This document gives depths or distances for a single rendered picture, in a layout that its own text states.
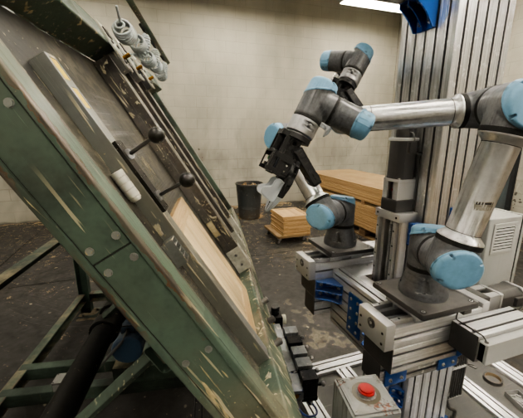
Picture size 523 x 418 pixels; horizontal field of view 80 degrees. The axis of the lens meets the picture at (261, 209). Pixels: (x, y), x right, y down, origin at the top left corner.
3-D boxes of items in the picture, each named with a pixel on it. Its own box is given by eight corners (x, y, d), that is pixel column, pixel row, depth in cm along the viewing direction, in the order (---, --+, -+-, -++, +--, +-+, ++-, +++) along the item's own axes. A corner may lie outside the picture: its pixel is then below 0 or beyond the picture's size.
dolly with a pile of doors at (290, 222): (311, 241, 452) (312, 215, 442) (277, 245, 435) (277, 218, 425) (293, 230, 508) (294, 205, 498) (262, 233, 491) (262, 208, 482)
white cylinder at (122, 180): (108, 176, 70) (130, 205, 72) (119, 168, 70) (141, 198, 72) (112, 174, 73) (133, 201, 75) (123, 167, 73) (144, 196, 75)
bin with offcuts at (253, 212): (266, 219, 569) (267, 183, 553) (239, 221, 552) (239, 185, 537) (258, 212, 616) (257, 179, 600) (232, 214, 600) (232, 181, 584)
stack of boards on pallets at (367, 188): (447, 241, 454) (454, 188, 435) (387, 250, 421) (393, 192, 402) (348, 205, 679) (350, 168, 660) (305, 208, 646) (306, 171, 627)
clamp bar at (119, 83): (239, 275, 149) (282, 249, 149) (70, 33, 115) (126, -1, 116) (237, 266, 159) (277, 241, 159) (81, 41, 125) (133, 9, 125)
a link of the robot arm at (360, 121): (370, 115, 87) (335, 98, 87) (381, 114, 76) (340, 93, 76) (356, 142, 89) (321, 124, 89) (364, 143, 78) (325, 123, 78)
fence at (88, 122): (257, 365, 92) (269, 358, 92) (26, 60, 65) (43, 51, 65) (255, 354, 97) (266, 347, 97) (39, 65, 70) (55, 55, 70)
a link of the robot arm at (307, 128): (310, 128, 86) (325, 128, 78) (303, 143, 86) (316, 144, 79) (288, 114, 83) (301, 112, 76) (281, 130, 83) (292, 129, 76)
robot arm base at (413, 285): (422, 278, 113) (426, 252, 110) (460, 298, 99) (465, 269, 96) (388, 284, 108) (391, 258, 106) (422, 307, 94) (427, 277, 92)
